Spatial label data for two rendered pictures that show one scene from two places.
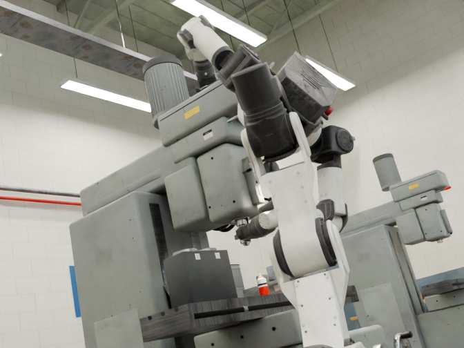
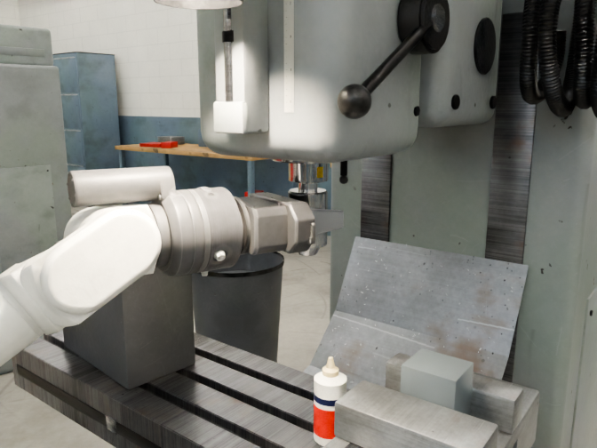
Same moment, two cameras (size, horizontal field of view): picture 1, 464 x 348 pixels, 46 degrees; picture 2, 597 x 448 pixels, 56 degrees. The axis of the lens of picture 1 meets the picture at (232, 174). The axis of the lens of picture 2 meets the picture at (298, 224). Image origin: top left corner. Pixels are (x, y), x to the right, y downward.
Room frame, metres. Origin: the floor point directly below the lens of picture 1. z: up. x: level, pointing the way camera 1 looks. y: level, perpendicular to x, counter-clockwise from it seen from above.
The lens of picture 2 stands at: (2.33, -0.64, 1.37)
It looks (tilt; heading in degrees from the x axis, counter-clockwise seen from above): 12 degrees down; 94
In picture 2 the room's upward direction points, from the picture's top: straight up
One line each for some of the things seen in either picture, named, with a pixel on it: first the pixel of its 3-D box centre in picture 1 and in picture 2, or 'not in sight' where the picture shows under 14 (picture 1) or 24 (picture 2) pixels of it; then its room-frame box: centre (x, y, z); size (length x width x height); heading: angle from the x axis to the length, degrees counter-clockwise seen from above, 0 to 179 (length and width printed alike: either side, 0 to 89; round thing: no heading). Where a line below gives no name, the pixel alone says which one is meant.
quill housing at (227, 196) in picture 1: (231, 184); (311, 10); (2.30, 0.01, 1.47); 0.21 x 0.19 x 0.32; 146
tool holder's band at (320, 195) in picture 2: not in sight; (307, 194); (2.30, 0.01, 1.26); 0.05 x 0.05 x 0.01
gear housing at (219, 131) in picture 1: (215, 144); not in sight; (2.32, 0.04, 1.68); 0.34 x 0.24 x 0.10; 56
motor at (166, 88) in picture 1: (168, 93); not in sight; (2.44, 0.22, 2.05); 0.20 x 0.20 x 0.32
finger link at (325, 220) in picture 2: not in sight; (322, 221); (2.32, -0.02, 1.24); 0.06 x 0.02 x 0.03; 37
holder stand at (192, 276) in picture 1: (200, 277); (123, 298); (1.99, 0.20, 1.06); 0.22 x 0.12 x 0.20; 139
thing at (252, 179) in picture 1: (253, 180); (239, 21); (2.24, -0.08, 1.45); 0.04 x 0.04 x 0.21; 56
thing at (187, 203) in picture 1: (199, 199); (394, 28); (2.41, 0.17, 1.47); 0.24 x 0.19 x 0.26; 146
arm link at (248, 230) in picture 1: (256, 229); (239, 228); (2.23, -0.04, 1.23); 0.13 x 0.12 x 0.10; 127
